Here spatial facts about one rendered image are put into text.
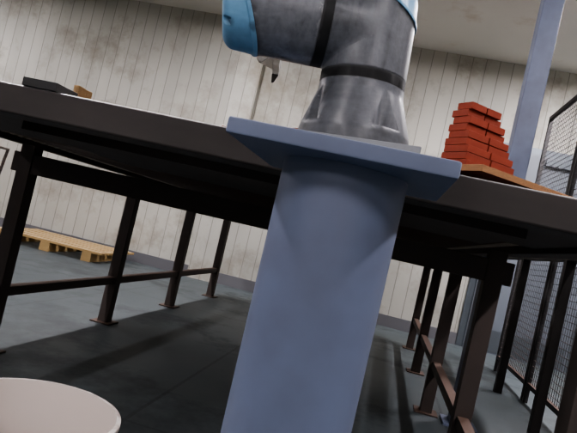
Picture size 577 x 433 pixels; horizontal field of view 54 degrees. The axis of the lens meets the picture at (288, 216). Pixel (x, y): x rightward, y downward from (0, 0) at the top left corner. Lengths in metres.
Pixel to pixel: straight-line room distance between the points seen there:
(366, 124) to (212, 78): 6.11
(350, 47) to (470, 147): 1.25
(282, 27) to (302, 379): 0.44
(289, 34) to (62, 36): 7.05
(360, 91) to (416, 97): 5.69
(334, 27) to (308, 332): 0.38
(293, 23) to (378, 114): 0.16
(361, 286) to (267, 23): 0.35
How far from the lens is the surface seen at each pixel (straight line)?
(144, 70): 7.12
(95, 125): 1.16
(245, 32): 0.76
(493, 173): 1.60
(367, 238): 0.70
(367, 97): 0.73
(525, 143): 3.09
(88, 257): 5.99
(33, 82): 1.25
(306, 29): 0.76
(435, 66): 6.53
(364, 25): 0.76
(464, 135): 1.98
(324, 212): 0.69
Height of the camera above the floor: 0.75
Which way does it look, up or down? 1 degrees up
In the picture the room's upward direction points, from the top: 13 degrees clockwise
